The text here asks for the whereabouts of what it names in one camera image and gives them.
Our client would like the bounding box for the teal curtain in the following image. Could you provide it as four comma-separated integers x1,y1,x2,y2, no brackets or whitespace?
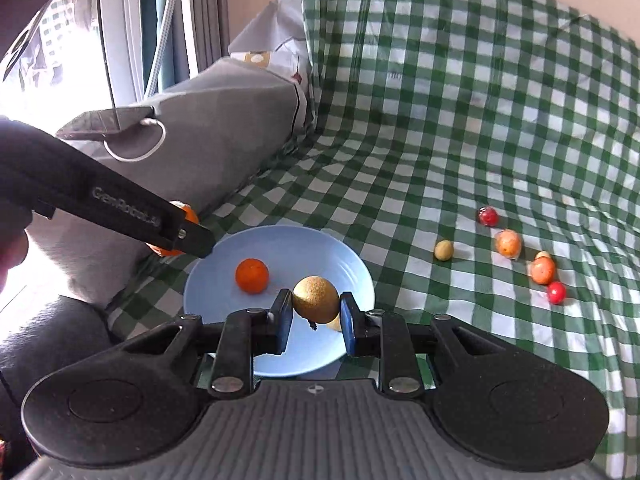
139,0,172,92

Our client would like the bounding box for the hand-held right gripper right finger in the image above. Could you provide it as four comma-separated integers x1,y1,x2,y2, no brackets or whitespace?
339,291,506,395

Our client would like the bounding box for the black smartphone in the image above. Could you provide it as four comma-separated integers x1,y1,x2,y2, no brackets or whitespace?
56,107,153,140

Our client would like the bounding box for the white window frame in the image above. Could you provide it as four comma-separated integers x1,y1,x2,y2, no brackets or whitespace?
97,0,231,111

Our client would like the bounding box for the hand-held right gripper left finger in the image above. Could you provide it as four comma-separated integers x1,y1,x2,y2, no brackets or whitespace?
117,289,295,397

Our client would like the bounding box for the white printed cloth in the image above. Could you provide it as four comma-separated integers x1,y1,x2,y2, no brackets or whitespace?
227,0,319,136

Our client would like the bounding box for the light blue plate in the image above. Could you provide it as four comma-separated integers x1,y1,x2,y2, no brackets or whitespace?
183,226,376,378

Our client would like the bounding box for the grey cushion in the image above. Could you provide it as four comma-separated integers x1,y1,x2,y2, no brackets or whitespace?
25,55,312,311

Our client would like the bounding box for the peeled tangerine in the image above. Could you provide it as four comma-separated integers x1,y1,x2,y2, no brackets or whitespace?
146,200,201,257

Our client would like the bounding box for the white patterned pole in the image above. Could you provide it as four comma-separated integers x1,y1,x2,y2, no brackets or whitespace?
149,0,177,102

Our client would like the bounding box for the shiny tangerine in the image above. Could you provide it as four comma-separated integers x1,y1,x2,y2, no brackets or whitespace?
495,229,523,260

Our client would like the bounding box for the smooth orange tangerine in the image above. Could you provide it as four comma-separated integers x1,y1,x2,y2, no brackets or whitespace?
235,258,270,295

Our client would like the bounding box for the white charging cable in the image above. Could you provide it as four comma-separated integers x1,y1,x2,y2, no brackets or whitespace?
102,117,166,163

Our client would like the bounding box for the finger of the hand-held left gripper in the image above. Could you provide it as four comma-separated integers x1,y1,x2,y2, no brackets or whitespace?
161,205,215,260

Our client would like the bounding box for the person's left hand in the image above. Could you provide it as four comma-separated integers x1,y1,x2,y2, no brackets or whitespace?
0,220,30,301

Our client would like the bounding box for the longan with stem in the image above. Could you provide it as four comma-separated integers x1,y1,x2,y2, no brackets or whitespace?
292,276,341,332

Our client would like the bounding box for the grey sofa seat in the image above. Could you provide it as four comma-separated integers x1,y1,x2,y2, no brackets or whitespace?
0,295,114,461

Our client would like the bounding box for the dark blurred object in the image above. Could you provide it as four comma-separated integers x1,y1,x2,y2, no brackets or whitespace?
0,0,59,82

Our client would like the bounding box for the green checked cloth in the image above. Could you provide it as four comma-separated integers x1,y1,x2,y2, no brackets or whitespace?
107,0,640,476

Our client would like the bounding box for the hanging laundry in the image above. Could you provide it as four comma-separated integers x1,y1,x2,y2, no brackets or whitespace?
39,0,102,86

